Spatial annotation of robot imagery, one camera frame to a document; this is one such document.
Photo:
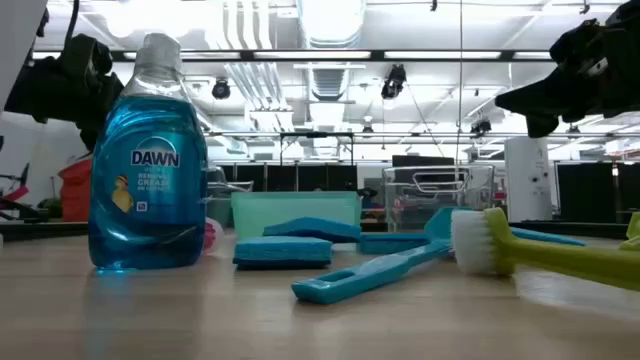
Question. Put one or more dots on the black ceiling fixture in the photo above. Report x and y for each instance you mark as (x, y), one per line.
(221, 89)
(394, 81)
(481, 126)

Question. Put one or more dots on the blue Dawn dish soap bottle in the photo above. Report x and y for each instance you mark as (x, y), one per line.
(147, 200)

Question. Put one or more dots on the clear plastic bin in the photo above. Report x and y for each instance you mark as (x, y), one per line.
(415, 200)
(225, 210)

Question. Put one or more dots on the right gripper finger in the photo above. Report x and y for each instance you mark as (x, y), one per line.
(544, 126)
(545, 95)

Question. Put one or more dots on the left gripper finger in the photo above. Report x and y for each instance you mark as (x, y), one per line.
(90, 139)

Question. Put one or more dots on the red dish brush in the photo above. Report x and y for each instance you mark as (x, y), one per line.
(210, 236)

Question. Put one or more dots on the blue dish brush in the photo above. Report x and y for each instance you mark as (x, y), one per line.
(370, 272)

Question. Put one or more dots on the white pillar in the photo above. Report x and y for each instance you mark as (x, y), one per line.
(527, 180)

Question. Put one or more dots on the red container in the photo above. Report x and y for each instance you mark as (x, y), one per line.
(76, 192)

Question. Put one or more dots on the teal translucent plastic bin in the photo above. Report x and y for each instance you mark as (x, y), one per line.
(295, 207)

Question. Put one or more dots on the black monitor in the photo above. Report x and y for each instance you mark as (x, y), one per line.
(422, 161)

